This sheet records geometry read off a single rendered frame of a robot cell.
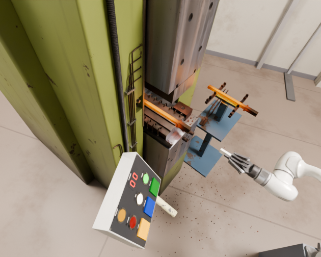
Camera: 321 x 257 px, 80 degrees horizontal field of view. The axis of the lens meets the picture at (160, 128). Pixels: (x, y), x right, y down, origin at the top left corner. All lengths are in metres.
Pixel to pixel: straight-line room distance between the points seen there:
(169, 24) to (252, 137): 2.25
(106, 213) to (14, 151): 2.01
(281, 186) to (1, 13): 1.46
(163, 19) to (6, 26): 0.62
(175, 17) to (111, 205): 0.72
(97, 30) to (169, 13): 0.25
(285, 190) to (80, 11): 1.17
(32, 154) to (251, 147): 2.58
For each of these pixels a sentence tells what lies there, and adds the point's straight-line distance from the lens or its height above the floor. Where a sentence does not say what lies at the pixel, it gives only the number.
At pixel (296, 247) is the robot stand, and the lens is 1.78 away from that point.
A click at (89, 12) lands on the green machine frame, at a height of 1.74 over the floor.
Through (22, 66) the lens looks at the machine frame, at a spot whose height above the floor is 1.41.
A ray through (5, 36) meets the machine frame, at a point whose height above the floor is 1.54.
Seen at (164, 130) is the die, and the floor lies 0.98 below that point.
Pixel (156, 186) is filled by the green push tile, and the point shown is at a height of 1.00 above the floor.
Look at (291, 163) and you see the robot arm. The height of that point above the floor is 1.08.
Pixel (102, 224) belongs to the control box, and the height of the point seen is 1.18.
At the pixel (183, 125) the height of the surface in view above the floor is 1.02.
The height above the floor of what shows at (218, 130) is 0.68.
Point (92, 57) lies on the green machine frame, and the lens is 0.69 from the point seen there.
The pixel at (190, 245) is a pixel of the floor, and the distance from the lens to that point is 2.04.
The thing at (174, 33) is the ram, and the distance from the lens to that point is 0.76.
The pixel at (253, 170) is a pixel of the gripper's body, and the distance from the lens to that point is 1.21.
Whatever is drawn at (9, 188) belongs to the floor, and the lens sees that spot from 2.49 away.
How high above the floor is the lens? 1.98
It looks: 52 degrees down
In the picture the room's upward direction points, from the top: 7 degrees clockwise
